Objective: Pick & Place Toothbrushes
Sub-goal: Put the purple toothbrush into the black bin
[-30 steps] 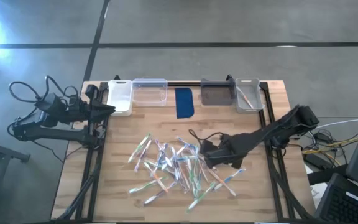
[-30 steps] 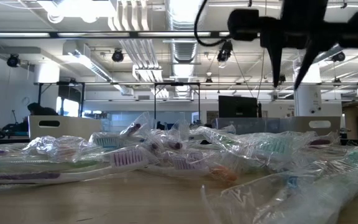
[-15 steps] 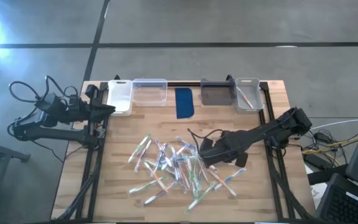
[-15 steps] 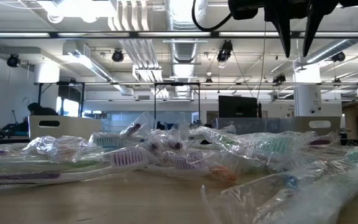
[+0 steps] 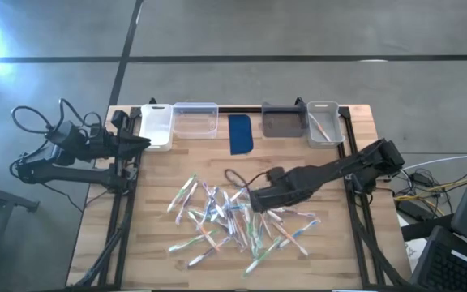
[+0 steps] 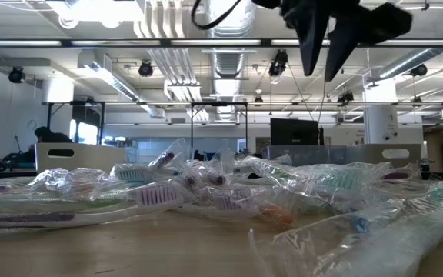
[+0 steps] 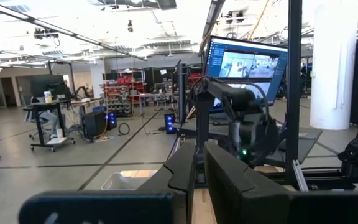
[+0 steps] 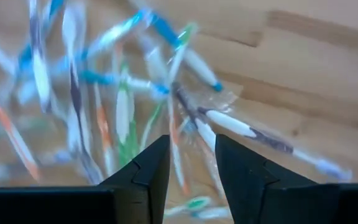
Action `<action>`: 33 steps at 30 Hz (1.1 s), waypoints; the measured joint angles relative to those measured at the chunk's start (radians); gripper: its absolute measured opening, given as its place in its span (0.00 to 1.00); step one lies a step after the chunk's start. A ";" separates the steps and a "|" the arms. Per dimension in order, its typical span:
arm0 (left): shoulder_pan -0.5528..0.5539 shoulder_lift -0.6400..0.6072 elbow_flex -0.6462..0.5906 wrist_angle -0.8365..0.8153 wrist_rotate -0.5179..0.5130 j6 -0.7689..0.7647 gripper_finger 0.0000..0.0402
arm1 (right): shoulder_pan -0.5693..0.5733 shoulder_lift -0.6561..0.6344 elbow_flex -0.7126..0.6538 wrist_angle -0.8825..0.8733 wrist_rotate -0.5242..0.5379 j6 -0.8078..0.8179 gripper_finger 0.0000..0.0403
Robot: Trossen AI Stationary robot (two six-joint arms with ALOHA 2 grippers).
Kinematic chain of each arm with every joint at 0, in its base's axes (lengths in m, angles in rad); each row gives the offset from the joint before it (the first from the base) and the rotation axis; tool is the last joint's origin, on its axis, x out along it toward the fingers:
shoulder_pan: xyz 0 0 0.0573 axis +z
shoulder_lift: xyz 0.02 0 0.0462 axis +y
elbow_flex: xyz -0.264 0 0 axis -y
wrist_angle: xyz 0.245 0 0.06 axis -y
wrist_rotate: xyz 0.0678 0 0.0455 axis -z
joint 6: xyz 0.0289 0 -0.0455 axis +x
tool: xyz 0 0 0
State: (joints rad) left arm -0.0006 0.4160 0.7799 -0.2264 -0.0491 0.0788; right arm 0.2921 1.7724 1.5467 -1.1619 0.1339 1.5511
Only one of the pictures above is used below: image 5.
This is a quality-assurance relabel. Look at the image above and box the yellow floor cable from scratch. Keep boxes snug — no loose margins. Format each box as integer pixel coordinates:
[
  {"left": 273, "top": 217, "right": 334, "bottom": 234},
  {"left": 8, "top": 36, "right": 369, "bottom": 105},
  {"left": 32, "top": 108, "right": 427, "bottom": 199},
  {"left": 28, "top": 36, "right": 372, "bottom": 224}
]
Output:
[{"left": 392, "top": 178, "right": 467, "bottom": 204}]

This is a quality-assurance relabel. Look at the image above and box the white plastic bin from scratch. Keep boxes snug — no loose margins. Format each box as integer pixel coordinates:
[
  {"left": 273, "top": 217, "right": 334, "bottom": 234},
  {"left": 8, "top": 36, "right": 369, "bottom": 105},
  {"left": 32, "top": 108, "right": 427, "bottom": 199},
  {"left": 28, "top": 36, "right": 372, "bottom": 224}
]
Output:
[{"left": 139, "top": 103, "right": 174, "bottom": 152}]

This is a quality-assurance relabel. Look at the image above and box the black power adapter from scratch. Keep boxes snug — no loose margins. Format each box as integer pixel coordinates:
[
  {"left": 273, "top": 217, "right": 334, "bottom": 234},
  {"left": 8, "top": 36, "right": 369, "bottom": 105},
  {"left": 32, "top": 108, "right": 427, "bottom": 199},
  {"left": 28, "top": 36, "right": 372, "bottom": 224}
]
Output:
[{"left": 411, "top": 171, "right": 434, "bottom": 187}]

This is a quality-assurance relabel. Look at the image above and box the dark grey plastic bin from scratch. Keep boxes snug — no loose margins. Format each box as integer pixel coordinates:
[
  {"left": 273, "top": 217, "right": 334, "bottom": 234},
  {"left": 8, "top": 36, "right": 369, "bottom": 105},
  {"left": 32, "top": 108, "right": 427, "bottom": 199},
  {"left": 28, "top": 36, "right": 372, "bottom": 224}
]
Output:
[{"left": 260, "top": 97, "right": 308, "bottom": 139}]

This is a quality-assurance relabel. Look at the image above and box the white paper sheet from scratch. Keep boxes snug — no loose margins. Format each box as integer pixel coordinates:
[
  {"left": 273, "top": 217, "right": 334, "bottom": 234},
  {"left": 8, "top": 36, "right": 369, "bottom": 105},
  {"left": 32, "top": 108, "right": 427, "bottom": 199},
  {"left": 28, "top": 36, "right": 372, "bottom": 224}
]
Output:
[{"left": 397, "top": 213, "right": 430, "bottom": 271}]

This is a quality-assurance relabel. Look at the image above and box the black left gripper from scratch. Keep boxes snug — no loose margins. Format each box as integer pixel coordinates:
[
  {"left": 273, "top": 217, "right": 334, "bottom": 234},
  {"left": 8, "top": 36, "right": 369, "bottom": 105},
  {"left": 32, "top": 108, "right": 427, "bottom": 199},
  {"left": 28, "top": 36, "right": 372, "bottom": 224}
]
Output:
[{"left": 103, "top": 130, "right": 152, "bottom": 161}]

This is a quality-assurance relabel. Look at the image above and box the black keyboard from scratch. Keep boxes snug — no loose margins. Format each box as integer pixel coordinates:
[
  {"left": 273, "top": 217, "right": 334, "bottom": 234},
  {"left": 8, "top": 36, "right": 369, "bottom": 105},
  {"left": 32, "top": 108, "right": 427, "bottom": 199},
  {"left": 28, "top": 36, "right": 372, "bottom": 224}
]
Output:
[{"left": 409, "top": 225, "right": 467, "bottom": 292}]

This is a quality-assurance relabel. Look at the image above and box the light grey plastic bin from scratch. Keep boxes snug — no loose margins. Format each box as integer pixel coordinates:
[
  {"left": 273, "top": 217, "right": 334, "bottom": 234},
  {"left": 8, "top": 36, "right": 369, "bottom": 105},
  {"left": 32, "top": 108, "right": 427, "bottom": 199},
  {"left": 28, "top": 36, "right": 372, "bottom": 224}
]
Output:
[{"left": 306, "top": 101, "right": 346, "bottom": 149}]

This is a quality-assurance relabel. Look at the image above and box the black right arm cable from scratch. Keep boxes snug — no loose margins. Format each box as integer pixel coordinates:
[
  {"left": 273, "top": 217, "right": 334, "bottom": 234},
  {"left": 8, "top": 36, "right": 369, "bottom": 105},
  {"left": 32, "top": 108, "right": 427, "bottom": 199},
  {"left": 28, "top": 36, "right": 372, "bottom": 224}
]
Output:
[{"left": 223, "top": 167, "right": 270, "bottom": 192}]

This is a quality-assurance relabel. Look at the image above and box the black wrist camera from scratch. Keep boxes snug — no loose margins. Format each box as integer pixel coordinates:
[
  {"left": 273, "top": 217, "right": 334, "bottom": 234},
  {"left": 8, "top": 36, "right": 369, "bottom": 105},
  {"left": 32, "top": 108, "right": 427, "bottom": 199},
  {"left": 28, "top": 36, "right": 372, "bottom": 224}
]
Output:
[
  {"left": 110, "top": 109, "right": 132, "bottom": 131},
  {"left": 266, "top": 165, "right": 287, "bottom": 184}
]

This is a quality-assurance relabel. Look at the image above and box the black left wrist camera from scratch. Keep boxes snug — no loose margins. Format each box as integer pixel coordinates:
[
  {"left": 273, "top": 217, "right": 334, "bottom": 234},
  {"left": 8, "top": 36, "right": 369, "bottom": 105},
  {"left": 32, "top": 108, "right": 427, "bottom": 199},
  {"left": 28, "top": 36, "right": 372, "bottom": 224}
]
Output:
[{"left": 110, "top": 109, "right": 132, "bottom": 131}]

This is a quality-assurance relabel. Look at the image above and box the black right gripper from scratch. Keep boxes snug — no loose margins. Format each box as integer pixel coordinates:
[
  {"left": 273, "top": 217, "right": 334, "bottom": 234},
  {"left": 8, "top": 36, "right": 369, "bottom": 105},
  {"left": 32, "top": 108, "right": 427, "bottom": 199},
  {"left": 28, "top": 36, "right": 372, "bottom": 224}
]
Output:
[{"left": 250, "top": 168, "right": 311, "bottom": 214}]

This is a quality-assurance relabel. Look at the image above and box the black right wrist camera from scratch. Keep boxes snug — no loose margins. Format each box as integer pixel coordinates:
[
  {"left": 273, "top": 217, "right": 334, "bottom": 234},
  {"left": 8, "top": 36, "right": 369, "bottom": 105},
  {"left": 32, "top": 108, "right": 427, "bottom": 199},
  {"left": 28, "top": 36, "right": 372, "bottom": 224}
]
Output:
[{"left": 266, "top": 165, "right": 287, "bottom": 184}]

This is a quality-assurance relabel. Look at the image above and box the black metal stand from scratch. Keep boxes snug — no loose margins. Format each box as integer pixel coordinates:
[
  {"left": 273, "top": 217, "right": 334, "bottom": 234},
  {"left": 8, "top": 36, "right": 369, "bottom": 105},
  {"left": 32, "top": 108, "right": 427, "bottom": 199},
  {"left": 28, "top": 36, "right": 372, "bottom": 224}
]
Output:
[{"left": 0, "top": 176, "right": 41, "bottom": 292}]

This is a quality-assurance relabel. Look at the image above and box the clear plastic bin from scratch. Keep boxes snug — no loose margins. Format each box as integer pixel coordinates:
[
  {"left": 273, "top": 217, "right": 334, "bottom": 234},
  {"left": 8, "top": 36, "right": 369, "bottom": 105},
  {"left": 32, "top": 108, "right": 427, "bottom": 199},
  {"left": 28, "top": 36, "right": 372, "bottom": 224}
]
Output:
[{"left": 171, "top": 101, "right": 220, "bottom": 140}]

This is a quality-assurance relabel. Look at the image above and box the white floor cable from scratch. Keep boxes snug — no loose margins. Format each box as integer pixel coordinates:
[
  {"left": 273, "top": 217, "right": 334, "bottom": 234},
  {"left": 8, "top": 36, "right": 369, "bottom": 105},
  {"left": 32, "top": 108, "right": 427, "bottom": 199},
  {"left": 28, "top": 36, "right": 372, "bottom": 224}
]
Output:
[{"left": 399, "top": 153, "right": 467, "bottom": 172}]

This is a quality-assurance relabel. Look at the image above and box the black power brick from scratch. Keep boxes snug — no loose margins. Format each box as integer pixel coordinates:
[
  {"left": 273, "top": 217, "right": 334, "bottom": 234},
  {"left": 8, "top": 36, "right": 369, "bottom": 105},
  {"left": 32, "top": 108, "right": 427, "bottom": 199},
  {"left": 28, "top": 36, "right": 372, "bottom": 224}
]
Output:
[{"left": 395, "top": 200, "right": 426, "bottom": 222}]

